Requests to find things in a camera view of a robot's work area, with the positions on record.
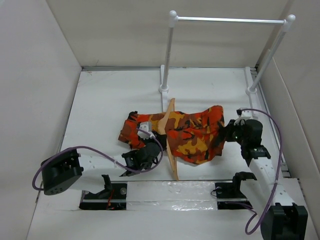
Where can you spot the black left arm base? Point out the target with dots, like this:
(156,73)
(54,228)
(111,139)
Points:
(115,200)

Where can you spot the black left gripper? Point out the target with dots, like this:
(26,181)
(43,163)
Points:
(162,138)

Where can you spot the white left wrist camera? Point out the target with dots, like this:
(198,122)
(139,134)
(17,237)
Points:
(145,130)

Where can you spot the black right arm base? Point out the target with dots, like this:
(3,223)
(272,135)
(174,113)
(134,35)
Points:
(229,198)

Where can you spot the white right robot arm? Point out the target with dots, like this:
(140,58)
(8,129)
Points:
(280,218)

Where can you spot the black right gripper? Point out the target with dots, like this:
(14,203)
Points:
(228,129)

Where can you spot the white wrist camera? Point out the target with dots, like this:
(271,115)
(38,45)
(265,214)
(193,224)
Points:
(145,130)
(244,114)

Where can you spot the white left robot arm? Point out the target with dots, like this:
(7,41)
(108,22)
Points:
(69,170)

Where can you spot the orange camouflage trousers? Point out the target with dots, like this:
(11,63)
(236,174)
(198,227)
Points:
(194,137)

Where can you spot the white clothes rack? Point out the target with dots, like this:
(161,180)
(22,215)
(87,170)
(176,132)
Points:
(207,61)

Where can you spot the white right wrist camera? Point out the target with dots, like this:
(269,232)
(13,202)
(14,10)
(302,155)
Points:
(244,114)

